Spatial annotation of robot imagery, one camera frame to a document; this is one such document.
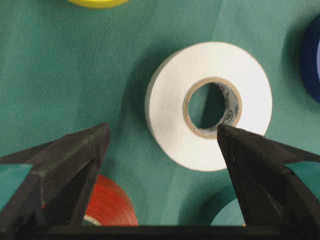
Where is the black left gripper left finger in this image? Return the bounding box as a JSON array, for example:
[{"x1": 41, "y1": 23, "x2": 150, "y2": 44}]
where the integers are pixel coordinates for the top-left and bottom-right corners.
[{"x1": 0, "y1": 122, "x2": 110, "y2": 240}]

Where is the red tape roll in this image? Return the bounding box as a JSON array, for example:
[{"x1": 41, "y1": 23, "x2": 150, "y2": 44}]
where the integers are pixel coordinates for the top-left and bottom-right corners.
[{"x1": 83, "y1": 174, "x2": 138, "y2": 226}]

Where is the blue tape roll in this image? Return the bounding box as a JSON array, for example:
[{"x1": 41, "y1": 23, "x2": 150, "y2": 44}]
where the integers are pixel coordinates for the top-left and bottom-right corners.
[{"x1": 299, "y1": 14, "x2": 320, "y2": 103}]

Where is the green tape roll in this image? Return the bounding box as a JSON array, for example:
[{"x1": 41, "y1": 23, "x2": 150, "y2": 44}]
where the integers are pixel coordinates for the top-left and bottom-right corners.
[{"x1": 198, "y1": 198, "x2": 246, "y2": 227}]

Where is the yellow tape roll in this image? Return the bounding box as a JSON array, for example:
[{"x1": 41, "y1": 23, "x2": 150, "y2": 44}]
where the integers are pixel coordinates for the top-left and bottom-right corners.
[{"x1": 69, "y1": 0, "x2": 128, "y2": 9}]

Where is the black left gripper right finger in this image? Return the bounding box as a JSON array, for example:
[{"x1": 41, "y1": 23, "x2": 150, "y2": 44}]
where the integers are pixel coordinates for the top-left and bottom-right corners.
[{"x1": 217, "y1": 124, "x2": 320, "y2": 240}]

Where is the green table cloth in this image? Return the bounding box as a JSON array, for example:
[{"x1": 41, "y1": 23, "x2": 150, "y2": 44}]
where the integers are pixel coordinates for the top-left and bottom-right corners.
[{"x1": 0, "y1": 0, "x2": 320, "y2": 225}]

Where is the white tape roll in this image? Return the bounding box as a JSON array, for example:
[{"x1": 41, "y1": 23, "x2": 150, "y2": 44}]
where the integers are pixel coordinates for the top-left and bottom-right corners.
[{"x1": 144, "y1": 41, "x2": 273, "y2": 172}]

